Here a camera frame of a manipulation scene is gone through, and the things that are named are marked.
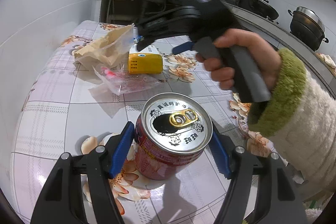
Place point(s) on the floral tablecloth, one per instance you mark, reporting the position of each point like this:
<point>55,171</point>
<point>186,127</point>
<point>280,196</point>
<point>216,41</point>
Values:
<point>68,104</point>

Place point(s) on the clear plastic bag red print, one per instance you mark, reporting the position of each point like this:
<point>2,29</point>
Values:
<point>121,82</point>

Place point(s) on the red milk can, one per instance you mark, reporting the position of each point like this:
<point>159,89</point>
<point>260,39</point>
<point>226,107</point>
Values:
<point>171,132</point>

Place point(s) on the black wok with lid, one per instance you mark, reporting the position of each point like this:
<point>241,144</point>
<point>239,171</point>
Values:
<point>308,27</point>

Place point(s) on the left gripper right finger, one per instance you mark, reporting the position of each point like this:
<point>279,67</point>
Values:
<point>277,199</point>

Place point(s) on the brown paper bag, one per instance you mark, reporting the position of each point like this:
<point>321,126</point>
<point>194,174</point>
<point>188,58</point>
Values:
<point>107,51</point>

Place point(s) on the right hand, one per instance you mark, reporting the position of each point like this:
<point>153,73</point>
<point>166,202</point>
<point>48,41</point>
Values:
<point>266,58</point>

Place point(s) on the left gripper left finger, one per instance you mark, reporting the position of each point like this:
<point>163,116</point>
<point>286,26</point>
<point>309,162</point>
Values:
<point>61,198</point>

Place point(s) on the yellow small box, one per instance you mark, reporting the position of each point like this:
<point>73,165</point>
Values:
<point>145,63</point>

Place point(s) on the blue wrapper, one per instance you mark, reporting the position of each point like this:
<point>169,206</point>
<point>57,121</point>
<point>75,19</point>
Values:
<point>137,38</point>

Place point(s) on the white green fleece sleeve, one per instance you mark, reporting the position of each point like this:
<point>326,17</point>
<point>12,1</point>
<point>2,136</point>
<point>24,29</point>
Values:
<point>300,121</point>

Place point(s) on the black frying pan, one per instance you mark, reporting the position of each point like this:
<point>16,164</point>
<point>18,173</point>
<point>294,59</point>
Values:
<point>262,8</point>

